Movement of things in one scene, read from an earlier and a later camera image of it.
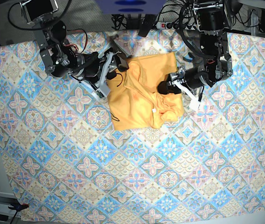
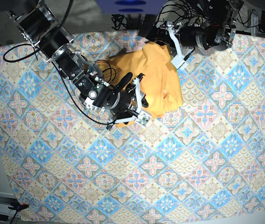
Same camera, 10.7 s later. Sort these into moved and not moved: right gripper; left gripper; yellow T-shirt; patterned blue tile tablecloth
Moved: yellow T-shirt; right gripper; left gripper
Not moved: patterned blue tile tablecloth
